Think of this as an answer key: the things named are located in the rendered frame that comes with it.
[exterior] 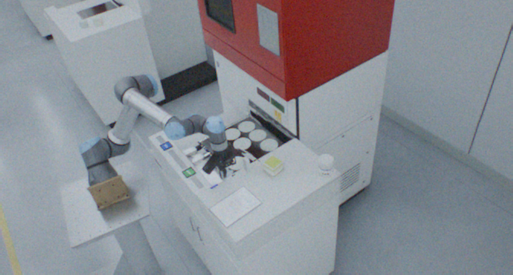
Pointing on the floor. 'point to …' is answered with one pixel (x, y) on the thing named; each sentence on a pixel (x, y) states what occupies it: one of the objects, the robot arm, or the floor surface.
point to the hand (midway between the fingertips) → (222, 179)
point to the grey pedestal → (133, 254)
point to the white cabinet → (317, 262)
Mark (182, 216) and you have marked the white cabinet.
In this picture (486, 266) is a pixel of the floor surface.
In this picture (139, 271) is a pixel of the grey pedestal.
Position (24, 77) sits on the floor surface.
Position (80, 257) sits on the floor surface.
